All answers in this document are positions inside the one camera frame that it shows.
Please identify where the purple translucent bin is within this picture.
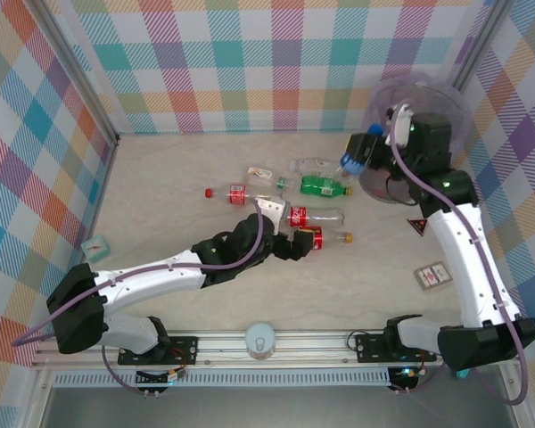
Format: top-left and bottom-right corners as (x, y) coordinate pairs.
(358, 81), (473, 207)

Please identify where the pale blue round can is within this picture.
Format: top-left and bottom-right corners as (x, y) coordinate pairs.
(244, 321), (277, 360)

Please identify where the clear cola bottle red label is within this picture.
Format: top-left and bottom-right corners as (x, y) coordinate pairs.
(287, 205), (346, 227)

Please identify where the green plastic bottle yellow cap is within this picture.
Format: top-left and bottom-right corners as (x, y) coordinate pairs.
(299, 175), (355, 199)

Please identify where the aluminium frame post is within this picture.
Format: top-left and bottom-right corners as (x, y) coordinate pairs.
(35, 0), (120, 146)
(452, 0), (512, 93)

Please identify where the aluminium mounting rail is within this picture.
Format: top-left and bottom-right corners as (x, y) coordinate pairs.
(29, 328), (456, 370)

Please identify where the black red triangular sign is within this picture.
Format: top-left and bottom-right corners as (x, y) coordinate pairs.
(406, 217), (431, 239)

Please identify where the clear bottle white red label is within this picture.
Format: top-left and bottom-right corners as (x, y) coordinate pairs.
(288, 158), (342, 177)

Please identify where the clear cola bottle red cap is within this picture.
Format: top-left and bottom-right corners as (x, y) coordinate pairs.
(204, 182), (268, 207)

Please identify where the teal white card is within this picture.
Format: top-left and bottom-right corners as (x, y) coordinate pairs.
(80, 235), (112, 264)

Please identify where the brown card box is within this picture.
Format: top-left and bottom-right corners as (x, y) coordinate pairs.
(412, 261), (454, 292)

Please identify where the white slotted cable duct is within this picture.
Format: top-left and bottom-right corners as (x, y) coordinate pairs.
(52, 371), (391, 390)

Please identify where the clear bottle white green label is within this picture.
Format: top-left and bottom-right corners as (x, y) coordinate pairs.
(245, 165), (296, 189)

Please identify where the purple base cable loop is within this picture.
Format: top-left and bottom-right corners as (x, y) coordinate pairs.
(101, 345), (144, 396)

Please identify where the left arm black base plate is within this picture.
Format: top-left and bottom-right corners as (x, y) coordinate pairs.
(117, 334), (200, 367)

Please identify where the cola bottle yellow cap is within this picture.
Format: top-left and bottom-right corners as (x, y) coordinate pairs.
(311, 226), (355, 250)

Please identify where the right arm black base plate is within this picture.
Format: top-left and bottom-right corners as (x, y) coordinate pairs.
(353, 331), (439, 365)

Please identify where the grey metal shelf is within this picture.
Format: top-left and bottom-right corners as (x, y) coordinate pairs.
(38, 386), (521, 428)

